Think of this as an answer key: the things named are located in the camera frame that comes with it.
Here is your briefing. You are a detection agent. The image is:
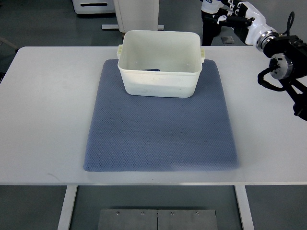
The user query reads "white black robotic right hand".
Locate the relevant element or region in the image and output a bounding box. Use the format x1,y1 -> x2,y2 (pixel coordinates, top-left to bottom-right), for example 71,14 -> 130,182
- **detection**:
205,0 -> 279,50

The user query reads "blue enamel mug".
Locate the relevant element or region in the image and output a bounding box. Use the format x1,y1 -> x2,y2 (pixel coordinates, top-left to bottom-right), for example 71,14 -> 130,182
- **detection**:
140,69 -> 160,72

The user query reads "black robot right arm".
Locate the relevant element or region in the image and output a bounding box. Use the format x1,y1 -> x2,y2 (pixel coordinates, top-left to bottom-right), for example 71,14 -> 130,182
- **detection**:
258,12 -> 307,120

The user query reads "white plastic box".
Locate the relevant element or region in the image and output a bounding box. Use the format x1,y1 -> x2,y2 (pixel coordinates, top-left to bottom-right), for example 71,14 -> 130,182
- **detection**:
117,30 -> 205,98

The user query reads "small grey floor plate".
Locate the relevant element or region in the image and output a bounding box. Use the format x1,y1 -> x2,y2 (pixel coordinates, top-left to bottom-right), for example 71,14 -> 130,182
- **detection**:
221,36 -> 235,44

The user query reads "person in dark trousers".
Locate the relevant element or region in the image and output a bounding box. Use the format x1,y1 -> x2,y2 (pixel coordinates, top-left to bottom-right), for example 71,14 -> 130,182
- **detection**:
201,0 -> 227,46

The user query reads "white cabinet with slot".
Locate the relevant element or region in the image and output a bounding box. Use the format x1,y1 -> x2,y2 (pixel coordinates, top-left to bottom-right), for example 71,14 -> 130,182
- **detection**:
72,0 -> 115,14

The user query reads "blue textured mat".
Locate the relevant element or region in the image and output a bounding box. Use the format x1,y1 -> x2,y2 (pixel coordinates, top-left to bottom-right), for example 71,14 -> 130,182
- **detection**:
83,59 -> 239,172

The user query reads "right white table leg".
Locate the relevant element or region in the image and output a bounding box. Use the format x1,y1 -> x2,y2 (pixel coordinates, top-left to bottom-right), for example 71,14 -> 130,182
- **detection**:
235,185 -> 254,230

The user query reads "white table leg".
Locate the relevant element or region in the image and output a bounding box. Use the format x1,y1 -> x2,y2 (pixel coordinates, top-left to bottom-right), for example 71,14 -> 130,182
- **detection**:
58,185 -> 78,230
235,185 -> 254,230

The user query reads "grey bar at left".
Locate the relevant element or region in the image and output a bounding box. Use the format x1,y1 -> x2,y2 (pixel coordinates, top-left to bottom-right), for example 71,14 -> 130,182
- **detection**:
0,37 -> 19,50

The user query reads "left white table leg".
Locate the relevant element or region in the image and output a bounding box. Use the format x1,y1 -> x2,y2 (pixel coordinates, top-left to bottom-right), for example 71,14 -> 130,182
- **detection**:
58,185 -> 78,230

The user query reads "white pedestal column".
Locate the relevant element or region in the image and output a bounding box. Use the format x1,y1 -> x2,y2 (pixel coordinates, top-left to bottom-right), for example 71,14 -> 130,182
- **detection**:
101,0 -> 164,33

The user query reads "grey metal base plate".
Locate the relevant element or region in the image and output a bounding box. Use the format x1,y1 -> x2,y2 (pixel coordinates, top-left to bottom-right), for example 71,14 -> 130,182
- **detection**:
98,209 -> 218,230

